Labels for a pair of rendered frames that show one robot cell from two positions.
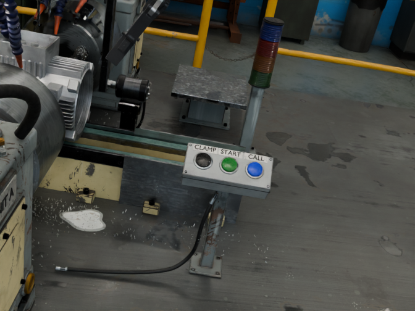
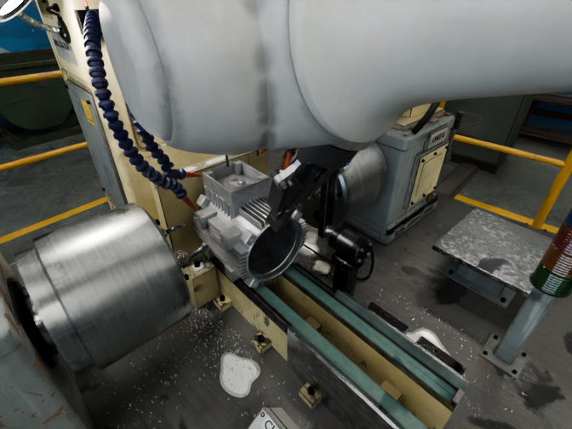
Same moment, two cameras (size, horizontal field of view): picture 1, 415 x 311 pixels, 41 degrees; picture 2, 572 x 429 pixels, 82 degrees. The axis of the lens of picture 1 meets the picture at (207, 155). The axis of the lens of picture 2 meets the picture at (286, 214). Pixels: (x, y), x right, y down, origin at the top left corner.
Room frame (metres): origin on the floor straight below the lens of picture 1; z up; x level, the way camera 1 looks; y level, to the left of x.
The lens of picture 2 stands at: (0.84, -0.12, 1.49)
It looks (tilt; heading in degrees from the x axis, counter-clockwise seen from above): 35 degrees down; 50
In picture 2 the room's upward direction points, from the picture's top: straight up
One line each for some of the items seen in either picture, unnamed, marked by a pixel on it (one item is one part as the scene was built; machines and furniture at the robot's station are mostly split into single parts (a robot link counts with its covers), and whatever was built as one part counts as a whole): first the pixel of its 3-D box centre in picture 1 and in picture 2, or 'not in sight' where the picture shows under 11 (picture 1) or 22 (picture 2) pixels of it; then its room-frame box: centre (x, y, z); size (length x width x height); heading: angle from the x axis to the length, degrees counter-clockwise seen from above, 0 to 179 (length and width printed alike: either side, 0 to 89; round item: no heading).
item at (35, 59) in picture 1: (26, 53); (237, 188); (1.18, 0.45, 1.11); 0.12 x 0.11 x 0.07; 91
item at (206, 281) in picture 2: not in sight; (200, 280); (1.06, 0.49, 0.86); 0.07 x 0.06 x 0.12; 2
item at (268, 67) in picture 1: (264, 62); (567, 257); (1.50, -0.10, 1.10); 0.06 x 0.06 x 0.04
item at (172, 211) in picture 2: not in sight; (214, 214); (1.17, 0.58, 0.97); 0.30 x 0.11 x 0.34; 2
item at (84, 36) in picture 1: (75, 42); (338, 174); (1.51, 0.44, 1.04); 0.41 x 0.25 x 0.25; 2
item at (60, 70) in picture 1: (42, 94); (249, 229); (1.18, 0.41, 1.02); 0.20 x 0.19 x 0.19; 91
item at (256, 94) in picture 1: (257, 91); (544, 292); (1.50, -0.10, 1.01); 0.08 x 0.08 x 0.42; 2
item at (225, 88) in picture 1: (208, 99); (491, 260); (1.72, 0.03, 0.86); 0.27 x 0.24 x 0.12; 2
